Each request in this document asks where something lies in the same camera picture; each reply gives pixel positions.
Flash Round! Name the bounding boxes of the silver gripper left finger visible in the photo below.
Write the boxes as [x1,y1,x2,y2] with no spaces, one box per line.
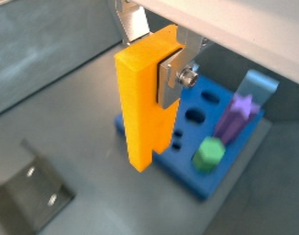
[110,0,149,46]

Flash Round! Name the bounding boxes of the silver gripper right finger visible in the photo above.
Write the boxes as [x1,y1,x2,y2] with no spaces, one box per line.
[157,26,209,109]

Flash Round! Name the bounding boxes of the yellow double-square block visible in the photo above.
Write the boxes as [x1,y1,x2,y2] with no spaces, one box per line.
[114,25,180,172]

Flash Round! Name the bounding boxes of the purple star block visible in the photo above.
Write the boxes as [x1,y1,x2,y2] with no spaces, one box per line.
[213,94,261,145]

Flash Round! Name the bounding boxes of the light blue arch block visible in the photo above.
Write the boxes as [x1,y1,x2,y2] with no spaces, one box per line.
[236,70,278,106]

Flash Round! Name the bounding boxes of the green hexagon block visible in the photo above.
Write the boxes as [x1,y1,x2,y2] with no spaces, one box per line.
[190,137,225,172]

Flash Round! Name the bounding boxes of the dark grey metal bracket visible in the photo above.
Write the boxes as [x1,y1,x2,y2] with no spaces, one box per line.
[0,140,76,235]

